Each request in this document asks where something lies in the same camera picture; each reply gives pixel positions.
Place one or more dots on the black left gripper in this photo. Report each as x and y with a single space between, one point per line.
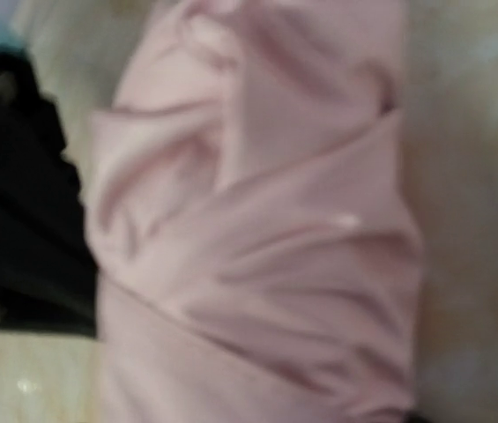
47 273

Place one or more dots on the pink and black umbrella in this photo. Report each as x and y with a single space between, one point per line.
257 261

